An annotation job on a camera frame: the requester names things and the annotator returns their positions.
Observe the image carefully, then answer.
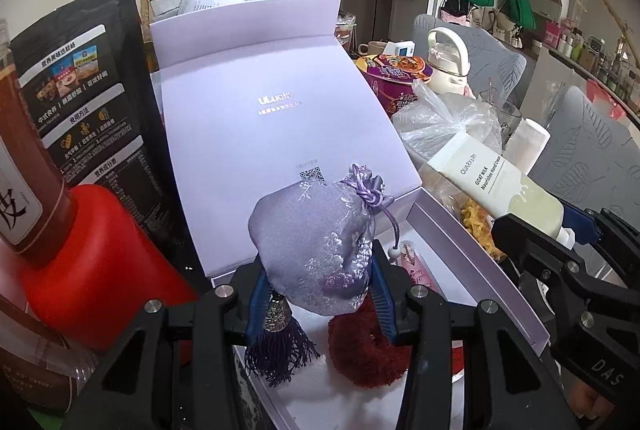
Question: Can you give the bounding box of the row of cosmetic bottles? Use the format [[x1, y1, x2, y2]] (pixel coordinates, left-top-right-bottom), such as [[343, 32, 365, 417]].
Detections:
[[545, 20, 640, 111]]

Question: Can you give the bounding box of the purple instant noodle bowl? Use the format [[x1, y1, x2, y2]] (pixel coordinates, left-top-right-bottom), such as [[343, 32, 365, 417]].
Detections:
[[356, 54, 433, 113]]

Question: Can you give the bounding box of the clear plastic bag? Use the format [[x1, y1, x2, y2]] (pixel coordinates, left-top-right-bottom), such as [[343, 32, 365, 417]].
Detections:
[[392, 80, 506, 161]]

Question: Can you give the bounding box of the small white blue box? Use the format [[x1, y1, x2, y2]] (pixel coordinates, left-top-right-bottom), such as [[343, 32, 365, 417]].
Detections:
[[387, 40, 416, 60]]

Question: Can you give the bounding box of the person's right hand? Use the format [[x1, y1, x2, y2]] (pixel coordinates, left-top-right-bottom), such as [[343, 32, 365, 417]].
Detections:
[[565, 380, 626, 421]]

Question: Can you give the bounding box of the clear glass cup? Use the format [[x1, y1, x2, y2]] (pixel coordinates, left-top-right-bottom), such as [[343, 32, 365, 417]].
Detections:
[[480, 92, 523, 145]]

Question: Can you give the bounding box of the black standing food pouch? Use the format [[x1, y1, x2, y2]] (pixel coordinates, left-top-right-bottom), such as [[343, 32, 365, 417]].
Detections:
[[10, 0, 171, 191]]

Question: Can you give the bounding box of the white paper roll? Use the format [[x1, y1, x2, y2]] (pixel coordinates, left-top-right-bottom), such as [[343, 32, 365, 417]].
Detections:
[[502, 117, 551, 173]]

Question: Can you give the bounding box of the grey leaf-embossed chair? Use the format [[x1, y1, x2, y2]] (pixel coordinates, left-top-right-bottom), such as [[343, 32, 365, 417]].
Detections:
[[412, 14, 528, 103], [530, 84, 640, 231]]

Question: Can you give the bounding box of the purple brocade sachet with tassel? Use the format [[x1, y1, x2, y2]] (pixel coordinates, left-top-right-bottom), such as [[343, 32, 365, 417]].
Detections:
[[243, 163, 401, 383]]

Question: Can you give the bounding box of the lavender gift box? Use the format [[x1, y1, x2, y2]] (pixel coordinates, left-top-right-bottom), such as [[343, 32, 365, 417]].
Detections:
[[149, 0, 551, 430]]

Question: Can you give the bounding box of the pink plastic bag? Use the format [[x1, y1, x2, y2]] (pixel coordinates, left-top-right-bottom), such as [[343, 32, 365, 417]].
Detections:
[[585, 80, 628, 121]]

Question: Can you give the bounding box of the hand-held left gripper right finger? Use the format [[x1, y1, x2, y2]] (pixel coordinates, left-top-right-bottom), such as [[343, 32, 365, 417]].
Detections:
[[367, 242, 576, 430]]

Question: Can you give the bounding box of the yellow noodle snack packet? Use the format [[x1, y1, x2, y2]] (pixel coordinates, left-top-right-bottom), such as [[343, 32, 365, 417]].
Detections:
[[425, 170, 506, 261]]

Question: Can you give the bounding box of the red plastic canister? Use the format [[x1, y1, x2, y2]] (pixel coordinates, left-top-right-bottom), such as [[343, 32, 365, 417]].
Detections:
[[22, 184, 201, 353]]

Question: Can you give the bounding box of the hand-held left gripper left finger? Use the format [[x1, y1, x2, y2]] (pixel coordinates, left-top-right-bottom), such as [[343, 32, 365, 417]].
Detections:
[[60, 260, 273, 430]]

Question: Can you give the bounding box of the cluster of clear storage jars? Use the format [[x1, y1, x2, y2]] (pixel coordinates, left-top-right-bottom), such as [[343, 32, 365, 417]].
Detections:
[[0, 20, 101, 416]]

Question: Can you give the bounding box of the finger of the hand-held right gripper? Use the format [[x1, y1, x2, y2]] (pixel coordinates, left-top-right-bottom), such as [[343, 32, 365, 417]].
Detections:
[[491, 212, 576, 271], [555, 197, 640, 271]]

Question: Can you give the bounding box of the red fuzzy scrunchie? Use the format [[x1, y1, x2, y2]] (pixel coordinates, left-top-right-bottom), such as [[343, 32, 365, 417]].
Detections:
[[327, 295, 413, 390]]

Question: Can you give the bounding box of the cream bottle with handle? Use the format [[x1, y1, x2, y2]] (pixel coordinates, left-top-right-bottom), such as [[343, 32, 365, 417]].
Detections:
[[427, 28, 471, 95]]

